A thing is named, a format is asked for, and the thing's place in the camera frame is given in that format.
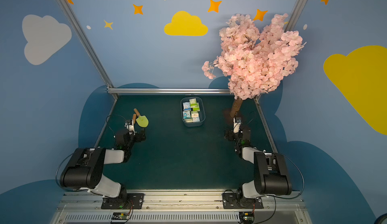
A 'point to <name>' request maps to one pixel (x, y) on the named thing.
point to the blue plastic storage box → (202, 113)
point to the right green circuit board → (247, 217)
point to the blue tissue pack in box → (196, 119)
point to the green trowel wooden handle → (137, 112)
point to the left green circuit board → (120, 216)
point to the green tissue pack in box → (197, 109)
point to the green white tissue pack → (193, 103)
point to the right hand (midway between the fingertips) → (235, 126)
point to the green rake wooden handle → (134, 116)
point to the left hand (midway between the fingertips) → (136, 127)
